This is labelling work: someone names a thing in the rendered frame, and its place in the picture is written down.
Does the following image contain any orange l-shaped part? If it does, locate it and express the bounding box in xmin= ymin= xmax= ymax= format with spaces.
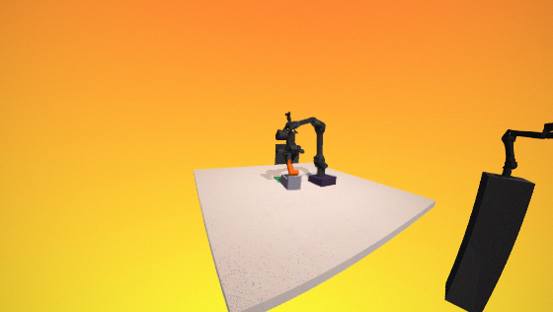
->
xmin=286 ymin=159 xmax=299 ymax=176

